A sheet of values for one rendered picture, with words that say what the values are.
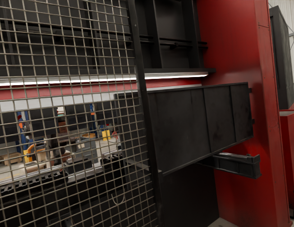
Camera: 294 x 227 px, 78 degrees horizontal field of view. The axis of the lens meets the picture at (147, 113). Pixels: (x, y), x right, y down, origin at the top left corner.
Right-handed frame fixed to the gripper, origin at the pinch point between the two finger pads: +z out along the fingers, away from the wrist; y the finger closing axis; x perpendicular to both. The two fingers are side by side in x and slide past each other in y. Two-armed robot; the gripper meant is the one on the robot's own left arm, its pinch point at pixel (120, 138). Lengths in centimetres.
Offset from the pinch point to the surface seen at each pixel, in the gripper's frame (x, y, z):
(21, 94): -41, -64, -25
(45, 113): -35, -54, -14
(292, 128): -59, 135, 54
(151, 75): -60, 11, -17
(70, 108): -35, -40, -15
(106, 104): -34.6, -16.4, -14.5
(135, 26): -108, -32, 5
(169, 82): -41, 44, -25
